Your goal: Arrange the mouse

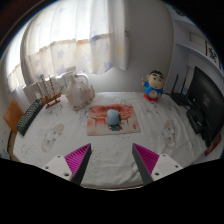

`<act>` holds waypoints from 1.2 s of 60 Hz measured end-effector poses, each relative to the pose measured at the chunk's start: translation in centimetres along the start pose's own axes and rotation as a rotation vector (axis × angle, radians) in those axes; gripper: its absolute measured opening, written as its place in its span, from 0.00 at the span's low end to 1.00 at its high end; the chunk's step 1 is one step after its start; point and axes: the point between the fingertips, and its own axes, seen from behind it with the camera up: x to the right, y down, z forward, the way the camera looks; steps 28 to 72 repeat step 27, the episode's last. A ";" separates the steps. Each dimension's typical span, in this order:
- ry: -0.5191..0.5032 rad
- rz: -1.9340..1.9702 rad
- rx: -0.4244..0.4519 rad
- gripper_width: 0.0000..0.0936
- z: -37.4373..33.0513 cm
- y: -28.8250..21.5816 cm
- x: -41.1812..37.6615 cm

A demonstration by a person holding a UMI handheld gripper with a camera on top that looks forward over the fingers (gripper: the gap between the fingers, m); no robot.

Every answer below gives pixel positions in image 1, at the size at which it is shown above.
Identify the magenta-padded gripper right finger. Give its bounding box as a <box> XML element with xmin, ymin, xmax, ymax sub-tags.
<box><xmin>131</xmin><ymin>143</ymin><xmax>184</xmax><ymax>186</ymax></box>

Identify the light blue computer mouse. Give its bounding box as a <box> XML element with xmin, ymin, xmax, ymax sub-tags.
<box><xmin>106</xmin><ymin>108</ymin><xmax>121</xmax><ymax>127</ymax></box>

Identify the black monitor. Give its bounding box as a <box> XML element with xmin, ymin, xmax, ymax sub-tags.
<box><xmin>186</xmin><ymin>65</ymin><xmax>224</xmax><ymax>148</ymax></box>

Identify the large white conch shell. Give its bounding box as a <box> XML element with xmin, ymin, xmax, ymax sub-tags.
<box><xmin>65</xmin><ymin>73</ymin><xmax>96</xmax><ymax>111</ymax></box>

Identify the black mechanical keyboard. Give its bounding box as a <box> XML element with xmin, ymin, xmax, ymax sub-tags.
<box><xmin>15</xmin><ymin>98</ymin><xmax>45</xmax><ymax>137</ymax></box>

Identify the white radiator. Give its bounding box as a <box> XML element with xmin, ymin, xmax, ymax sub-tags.
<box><xmin>22</xmin><ymin>71</ymin><xmax>90</xmax><ymax>104</ymax></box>

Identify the black router with antennas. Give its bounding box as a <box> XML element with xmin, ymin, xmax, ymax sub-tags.
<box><xmin>170</xmin><ymin>73</ymin><xmax>193</xmax><ymax>107</ymax></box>

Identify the wooden model sailing ship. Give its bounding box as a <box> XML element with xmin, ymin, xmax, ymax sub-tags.
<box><xmin>35</xmin><ymin>74</ymin><xmax>65</xmax><ymax>110</ymax></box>

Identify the cartoon boy figurine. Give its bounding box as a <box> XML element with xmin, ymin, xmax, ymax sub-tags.
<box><xmin>142</xmin><ymin>69</ymin><xmax>165</xmax><ymax>102</ymax></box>

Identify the white wall shelf unit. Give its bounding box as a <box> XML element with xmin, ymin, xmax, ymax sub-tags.
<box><xmin>173</xmin><ymin>13</ymin><xmax>224</xmax><ymax>69</ymax></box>

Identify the white star-print curtain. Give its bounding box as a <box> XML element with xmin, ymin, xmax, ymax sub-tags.
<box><xmin>6</xmin><ymin>0</ymin><xmax>130</xmax><ymax>93</ymax></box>

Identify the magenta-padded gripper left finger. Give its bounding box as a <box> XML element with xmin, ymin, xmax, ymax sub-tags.
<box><xmin>42</xmin><ymin>143</ymin><xmax>92</xmax><ymax>186</ymax></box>

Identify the white printed tablecloth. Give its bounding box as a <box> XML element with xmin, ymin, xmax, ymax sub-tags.
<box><xmin>12</xmin><ymin>91</ymin><xmax>209</xmax><ymax>190</ymax></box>

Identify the wooden chair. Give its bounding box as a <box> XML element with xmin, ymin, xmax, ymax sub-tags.
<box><xmin>3</xmin><ymin>98</ymin><xmax>25</xmax><ymax>162</ymax></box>

